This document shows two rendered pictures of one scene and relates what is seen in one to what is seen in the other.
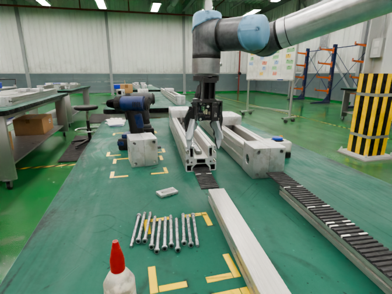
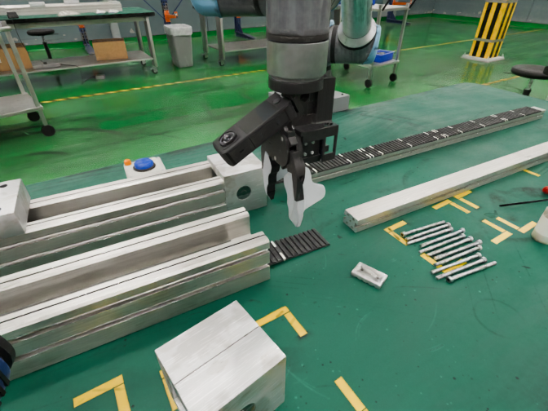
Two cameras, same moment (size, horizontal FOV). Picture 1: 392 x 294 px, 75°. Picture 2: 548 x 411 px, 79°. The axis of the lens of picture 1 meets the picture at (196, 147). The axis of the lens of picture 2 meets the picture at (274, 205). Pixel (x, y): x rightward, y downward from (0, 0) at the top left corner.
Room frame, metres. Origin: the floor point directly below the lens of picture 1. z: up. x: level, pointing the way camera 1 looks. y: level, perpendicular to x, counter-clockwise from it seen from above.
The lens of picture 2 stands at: (0.88, 0.39, 1.19)
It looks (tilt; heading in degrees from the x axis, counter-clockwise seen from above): 35 degrees down; 252
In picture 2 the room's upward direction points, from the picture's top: straight up
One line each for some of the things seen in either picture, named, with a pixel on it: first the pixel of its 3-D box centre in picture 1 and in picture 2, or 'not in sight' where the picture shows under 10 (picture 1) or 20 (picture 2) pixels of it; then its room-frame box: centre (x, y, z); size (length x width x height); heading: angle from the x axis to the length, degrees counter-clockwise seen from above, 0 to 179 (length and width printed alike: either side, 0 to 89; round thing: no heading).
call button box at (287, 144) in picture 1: (274, 147); (148, 179); (0.95, -0.30, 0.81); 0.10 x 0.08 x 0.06; 100
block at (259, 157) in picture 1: (266, 158); (235, 178); (0.77, -0.22, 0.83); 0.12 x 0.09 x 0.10; 100
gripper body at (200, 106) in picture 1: (206, 98); (298, 121); (0.71, -0.03, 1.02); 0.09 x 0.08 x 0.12; 10
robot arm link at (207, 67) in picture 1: (207, 67); (295, 59); (0.71, -0.03, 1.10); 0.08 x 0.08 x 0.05
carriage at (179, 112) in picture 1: (179, 114); not in sight; (1.42, 0.09, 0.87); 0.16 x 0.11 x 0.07; 10
